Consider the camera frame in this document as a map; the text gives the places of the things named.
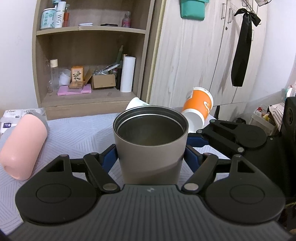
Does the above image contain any black ribbon tie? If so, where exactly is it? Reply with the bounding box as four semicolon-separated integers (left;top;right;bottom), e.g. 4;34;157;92
231;8;261;87

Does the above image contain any pink flat box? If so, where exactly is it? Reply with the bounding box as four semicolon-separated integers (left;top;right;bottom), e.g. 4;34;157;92
57;84;92;96

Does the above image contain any teal label white jar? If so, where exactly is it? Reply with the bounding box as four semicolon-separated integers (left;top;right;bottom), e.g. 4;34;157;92
40;8;56;30

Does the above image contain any white floral paper cup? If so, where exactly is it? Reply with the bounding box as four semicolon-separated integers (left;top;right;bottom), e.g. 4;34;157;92
125;97;149;110

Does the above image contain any taupe metal tumbler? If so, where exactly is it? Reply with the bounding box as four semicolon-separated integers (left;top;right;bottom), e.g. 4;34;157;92
113;105;189;185

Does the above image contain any white paper towel roll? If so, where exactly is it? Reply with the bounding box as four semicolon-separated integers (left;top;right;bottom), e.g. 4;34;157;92
120;56;136;93

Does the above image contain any white WIG bottle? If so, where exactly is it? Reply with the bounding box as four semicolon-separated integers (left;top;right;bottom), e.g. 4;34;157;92
54;1;66;29

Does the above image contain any white flat item on shelf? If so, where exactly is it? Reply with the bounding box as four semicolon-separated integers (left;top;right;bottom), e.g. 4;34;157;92
78;23;93;27

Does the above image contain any small pink bottle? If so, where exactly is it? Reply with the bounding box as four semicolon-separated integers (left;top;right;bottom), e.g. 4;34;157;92
121;11;131;28

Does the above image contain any white basket with clutter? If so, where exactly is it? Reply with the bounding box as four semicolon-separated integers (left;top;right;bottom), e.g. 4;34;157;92
249;102;285;136

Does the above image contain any clear bottle beige cap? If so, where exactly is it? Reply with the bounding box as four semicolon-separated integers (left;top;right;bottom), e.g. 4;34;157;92
50;59;59;90

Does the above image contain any tissue pack bundle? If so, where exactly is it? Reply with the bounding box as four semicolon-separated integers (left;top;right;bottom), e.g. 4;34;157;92
1;108;47;134

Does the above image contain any black flat item on shelf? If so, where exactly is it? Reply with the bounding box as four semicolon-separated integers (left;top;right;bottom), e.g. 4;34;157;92
100;23;118;27

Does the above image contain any wooden shelf unit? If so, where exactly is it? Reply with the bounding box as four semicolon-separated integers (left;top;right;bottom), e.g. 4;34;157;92
32;1;156;120

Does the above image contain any wooden wardrobe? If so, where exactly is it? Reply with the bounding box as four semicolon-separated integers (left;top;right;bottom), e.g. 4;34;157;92
140;1;268;121

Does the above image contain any orange paper cup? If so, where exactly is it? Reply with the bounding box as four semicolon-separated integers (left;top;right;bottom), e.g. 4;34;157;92
182;87;214;133

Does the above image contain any teal hanging pouch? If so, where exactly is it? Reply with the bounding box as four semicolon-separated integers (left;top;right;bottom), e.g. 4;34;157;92
180;0;209;21

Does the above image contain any small floral wooden box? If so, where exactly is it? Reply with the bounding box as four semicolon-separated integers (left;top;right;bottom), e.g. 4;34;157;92
69;66;84;89

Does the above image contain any orange red bottle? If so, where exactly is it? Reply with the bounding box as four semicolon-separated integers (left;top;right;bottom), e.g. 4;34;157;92
63;4;70;27

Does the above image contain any brown cardboard box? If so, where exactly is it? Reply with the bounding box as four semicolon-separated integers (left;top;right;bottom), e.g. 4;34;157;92
84;69;116;89

